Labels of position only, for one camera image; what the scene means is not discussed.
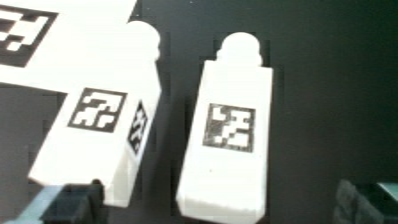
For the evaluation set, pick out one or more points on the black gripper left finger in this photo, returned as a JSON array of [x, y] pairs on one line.
[[65, 204]]

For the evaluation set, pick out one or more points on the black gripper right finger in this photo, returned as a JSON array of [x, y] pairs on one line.
[[366, 203]]

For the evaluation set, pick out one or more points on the white leg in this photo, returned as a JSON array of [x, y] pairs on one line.
[[94, 143], [222, 181]]

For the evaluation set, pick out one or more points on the white marker sheet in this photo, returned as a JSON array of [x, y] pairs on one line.
[[62, 41]]

